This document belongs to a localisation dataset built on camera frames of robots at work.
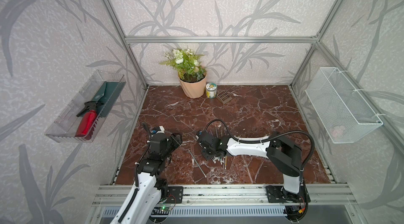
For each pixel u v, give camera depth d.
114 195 0.75
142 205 0.48
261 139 0.51
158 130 0.75
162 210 0.70
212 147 0.66
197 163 0.84
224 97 1.12
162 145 0.63
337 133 0.71
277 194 0.73
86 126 0.57
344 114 0.61
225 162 0.84
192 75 1.04
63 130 0.58
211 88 1.08
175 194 0.74
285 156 0.47
